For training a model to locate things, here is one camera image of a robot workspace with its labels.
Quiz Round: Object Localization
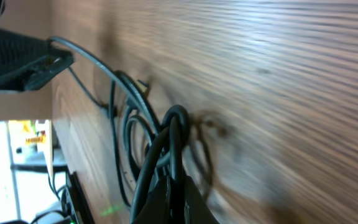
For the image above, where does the thick black USB cable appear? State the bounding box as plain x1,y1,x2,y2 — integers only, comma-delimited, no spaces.
122,71,214,224

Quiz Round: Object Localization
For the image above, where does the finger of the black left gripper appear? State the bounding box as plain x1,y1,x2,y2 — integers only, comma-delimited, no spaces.
0,29,74,92

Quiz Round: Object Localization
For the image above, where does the thin black USB cable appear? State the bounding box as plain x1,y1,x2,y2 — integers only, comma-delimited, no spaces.
48,35,173,209

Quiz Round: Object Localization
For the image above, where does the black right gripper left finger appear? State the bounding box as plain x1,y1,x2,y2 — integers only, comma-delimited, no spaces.
132,178,171,224

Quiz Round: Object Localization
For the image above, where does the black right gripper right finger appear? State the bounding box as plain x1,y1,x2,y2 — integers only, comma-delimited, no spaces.
183,175,219,224

